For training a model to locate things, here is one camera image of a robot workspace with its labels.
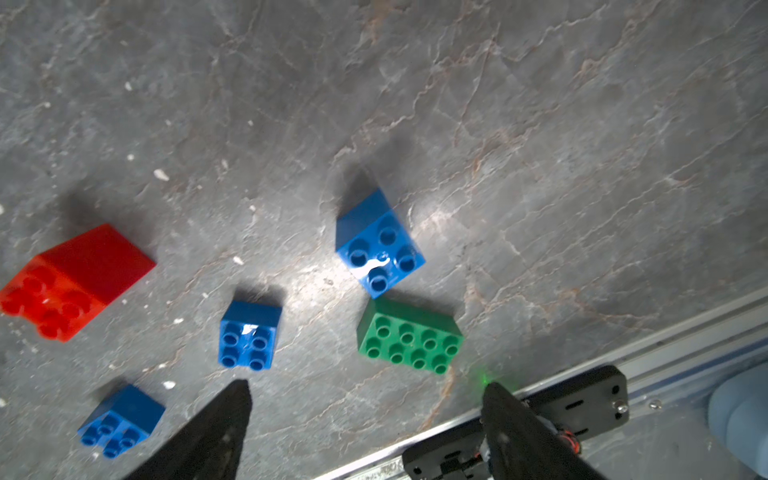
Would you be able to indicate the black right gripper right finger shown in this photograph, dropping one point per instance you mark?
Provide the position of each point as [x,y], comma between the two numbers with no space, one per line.
[521,447]

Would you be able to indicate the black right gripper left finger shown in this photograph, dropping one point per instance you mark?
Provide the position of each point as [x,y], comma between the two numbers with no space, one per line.
[210,445]

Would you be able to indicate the green lego brick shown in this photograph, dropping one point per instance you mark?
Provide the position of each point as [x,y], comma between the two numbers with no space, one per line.
[403,334]

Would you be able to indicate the blue lego brick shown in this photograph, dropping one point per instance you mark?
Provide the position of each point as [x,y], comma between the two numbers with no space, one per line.
[121,421]
[248,335]
[375,245]

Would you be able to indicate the red lego brick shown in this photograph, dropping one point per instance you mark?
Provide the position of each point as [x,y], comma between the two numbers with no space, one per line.
[63,289]

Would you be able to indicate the white blue desk clock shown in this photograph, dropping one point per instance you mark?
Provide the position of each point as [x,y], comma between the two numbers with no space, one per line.
[737,417]

